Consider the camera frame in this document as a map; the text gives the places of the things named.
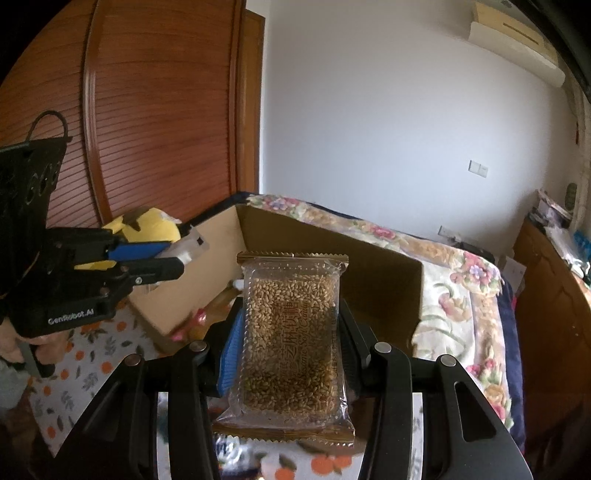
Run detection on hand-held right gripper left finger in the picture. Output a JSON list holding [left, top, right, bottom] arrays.
[[46, 308, 246, 480]]

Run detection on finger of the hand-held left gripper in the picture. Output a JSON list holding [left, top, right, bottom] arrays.
[[108, 256, 185, 288], [104, 240, 172, 263]]

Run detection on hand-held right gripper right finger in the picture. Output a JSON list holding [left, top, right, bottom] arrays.
[[339, 308, 539, 480]]

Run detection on silver foil bag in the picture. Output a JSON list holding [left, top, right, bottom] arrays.
[[154, 223, 211, 271]]

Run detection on clear sesame candy bag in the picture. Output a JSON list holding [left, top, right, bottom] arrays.
[[211, 250, 356, 448]]

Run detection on brown cardboard box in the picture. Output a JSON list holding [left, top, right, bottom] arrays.
[[127, 204, 423, 361]]

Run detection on person's left hand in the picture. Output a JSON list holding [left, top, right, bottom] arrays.
[[0, 318, 70, 370]]

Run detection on yellow plush toy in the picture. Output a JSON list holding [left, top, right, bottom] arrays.
[[74, 206, 183, 271]]

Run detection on orange-print white tablecloth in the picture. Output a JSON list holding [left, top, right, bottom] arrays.
[[25, 302, 426, 480]]

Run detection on floral blanket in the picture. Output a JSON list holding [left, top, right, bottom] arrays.
[[247, 193, 527, 450]]

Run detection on wooden sliding wardrobe door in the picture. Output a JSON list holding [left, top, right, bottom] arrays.
[[0, 0, 266, 232]]

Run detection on small white box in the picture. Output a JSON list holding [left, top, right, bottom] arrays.
[[501, 255, 525, 296]]

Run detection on wooden cabinet counter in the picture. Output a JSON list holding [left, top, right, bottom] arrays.
[[512, 217, 591, 453]]

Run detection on clear plastic bags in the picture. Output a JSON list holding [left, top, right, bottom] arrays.
[[545, 224, 583, 268]]

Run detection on pink tissue boxes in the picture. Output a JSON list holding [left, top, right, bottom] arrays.
[[536, 189, 573, 227]]

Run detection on row of blue bottles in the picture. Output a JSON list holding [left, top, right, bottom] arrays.
[[573, 231, 591, 278]]

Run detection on patterned curtain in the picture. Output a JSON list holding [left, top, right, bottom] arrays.
[[566, 74, 591, 153]]

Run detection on white air deflector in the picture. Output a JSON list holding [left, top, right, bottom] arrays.
[[468, 21, 566, 88]]

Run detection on wall air conditioner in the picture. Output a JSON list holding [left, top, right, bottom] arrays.
[[471, 0, 561, 61]]

